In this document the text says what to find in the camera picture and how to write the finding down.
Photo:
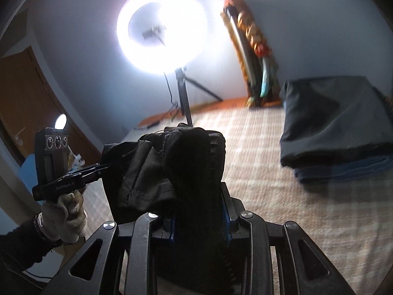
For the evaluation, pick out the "brown wooden door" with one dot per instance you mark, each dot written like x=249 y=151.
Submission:
x=30 y=92

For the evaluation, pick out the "folded silver tripod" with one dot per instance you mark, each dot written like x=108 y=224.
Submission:
x=242 y=40

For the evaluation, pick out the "black phone mount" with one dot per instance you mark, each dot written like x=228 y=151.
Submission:
x=152 y=32

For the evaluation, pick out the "small round desk lamp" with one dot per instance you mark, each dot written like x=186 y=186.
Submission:
x=60 y=120

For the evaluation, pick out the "beige plaid blanket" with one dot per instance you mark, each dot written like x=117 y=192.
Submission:
x=276 y=196

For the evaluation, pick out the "black pants with yellow stripes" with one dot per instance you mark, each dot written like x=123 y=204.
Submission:
x=190 y=166

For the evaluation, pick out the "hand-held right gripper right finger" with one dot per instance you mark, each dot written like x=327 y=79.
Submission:
x=227 y=221

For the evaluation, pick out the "person's left forearm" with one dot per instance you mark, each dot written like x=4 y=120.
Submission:
x=18 y=245

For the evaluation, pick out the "folded blue pants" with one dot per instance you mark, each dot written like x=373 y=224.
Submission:
x=337 y=172

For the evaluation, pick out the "person's left hand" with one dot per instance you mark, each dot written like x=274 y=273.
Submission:
x=64 y=218

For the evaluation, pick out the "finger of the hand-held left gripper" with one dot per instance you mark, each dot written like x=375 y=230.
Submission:
x=95 y=170

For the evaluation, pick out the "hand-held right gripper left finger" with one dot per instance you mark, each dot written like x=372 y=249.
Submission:
x=173 y=230

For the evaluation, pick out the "orange wooden bed ledge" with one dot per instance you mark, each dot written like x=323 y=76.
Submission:
x=215 y=104

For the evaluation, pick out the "folded dark grey pants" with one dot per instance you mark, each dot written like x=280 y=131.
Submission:
x=331 y=119

